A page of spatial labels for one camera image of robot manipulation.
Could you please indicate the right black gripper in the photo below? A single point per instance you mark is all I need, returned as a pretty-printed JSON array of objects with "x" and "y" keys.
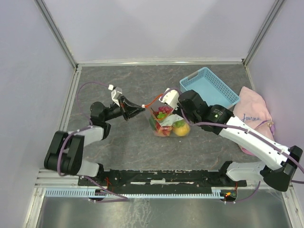
[{"x": 180, "y": 106}]

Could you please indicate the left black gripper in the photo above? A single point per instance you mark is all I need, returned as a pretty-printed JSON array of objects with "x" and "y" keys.
[{"x": 128, "y": 108}]

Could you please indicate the green grape bunch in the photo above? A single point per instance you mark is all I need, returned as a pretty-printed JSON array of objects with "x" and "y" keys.
[{"x": 168, "y": 119}]

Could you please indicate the yellow mango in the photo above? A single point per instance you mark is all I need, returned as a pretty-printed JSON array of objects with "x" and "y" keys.
[{"x": 182, "y": 130}]

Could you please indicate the purple grape bunch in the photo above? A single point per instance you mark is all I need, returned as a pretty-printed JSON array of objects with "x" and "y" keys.
[{"x": 164, "y": 109}]

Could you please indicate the clear orange zip top bag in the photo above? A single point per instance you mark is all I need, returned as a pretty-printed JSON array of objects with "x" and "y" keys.
[{"x": 153, "y": 107}]

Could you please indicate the red strawberry bunch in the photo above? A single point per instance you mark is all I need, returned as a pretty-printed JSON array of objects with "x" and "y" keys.
[{"x": 158, "y": 130}]

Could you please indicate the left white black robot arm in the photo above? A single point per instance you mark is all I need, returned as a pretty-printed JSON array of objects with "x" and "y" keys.
[{"x": 65, "y": 153}]

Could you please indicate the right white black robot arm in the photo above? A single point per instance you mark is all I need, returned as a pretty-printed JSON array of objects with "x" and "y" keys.
[{"x": 278, "y": 163}]

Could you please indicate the pink cloth bag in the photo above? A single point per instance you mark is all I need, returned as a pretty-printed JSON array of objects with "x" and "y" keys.
[{"x": 252, "y": 110}]

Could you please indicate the light blue plastic basket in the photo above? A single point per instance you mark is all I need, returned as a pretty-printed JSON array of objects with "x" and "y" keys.
[{"x": 210, "y": 87}]

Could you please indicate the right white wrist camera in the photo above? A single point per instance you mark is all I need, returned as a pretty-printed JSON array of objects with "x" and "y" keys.
[{"x": 170, "y": 97}]

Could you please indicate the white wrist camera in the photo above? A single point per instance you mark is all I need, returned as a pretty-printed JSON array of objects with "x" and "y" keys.
[
  {"x": 170, "y": 97},
  {"x": 116, "y": 93}
]

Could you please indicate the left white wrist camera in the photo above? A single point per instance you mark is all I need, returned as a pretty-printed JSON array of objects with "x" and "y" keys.
[{"x": 116, "y": 93}]

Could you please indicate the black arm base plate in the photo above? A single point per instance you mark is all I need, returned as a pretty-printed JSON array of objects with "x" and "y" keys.
[{"x": 177, "y": 181}]

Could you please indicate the light blue cable duct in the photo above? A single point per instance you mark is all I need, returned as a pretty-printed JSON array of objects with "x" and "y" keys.
[{"x": 97, "y": 193}]

